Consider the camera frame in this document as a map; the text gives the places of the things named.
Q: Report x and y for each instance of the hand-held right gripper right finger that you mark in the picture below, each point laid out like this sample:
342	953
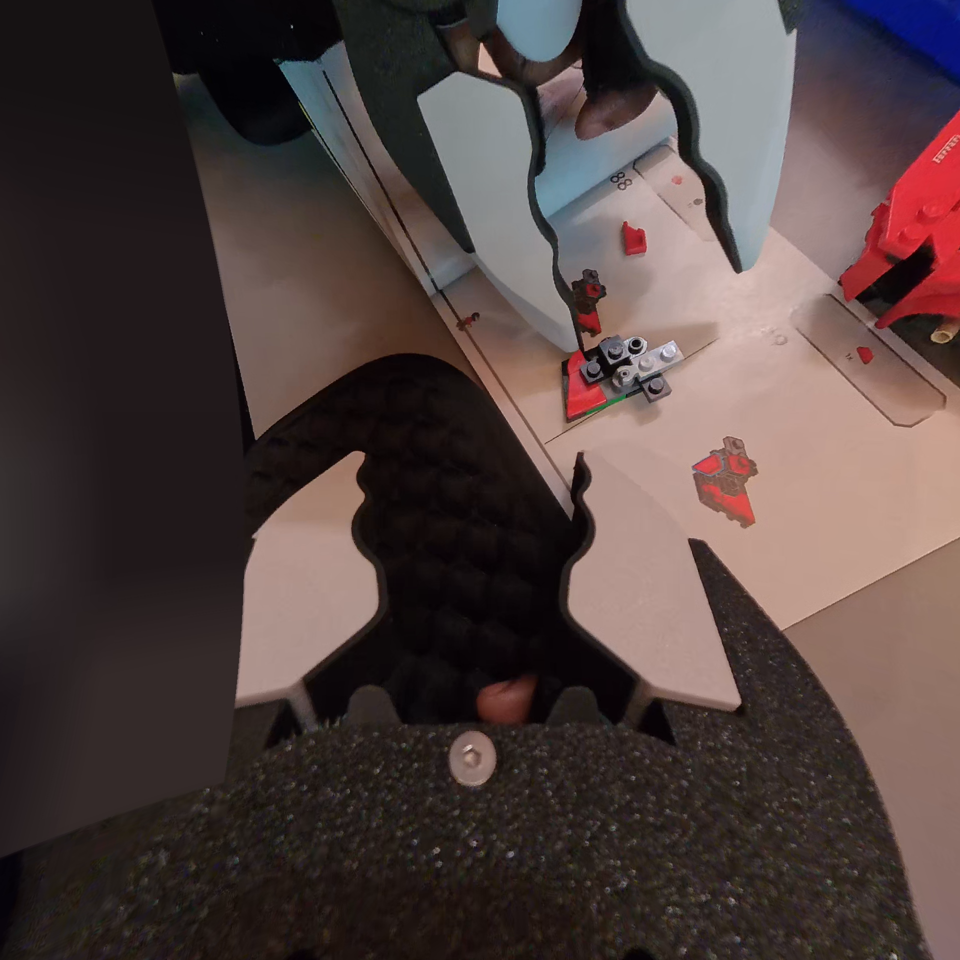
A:
652	600

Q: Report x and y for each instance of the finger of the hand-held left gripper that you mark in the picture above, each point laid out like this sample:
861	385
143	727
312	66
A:
480	165
742	112

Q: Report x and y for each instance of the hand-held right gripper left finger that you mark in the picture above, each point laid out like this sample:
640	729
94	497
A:
307	585

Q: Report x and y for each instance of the small red black brick assembly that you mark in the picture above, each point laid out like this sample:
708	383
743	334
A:
581	386

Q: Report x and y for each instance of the person's left hand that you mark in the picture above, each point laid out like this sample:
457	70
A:
611	112

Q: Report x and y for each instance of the person's right hand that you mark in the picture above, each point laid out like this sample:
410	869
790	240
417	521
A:
506	699

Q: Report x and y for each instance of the blue plastic bin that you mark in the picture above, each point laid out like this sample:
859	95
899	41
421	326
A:
885	30

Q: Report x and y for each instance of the small red brick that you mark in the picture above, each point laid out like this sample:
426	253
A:
634	240

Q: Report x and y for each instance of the red brick car model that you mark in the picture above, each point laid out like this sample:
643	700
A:
915	187

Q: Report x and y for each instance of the white instruction booklet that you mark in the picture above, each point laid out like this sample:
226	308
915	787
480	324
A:
825	487

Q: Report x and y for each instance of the tan tube piece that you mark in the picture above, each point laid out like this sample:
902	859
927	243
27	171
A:
946	330

